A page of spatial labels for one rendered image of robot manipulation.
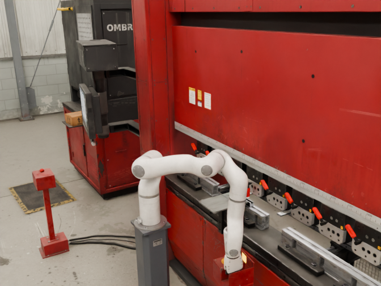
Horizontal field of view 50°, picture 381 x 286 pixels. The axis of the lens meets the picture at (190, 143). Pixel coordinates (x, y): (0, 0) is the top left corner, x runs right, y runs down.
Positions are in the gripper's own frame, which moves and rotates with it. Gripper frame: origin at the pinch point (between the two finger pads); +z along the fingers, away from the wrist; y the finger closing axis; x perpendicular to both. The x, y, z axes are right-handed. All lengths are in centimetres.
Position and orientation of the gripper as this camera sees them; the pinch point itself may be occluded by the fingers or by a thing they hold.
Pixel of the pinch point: (234, 277)
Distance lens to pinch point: 242.6
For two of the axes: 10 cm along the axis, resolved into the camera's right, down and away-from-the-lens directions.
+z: 1.0, 9.3, 3.5
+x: 3.9, 2.9, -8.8
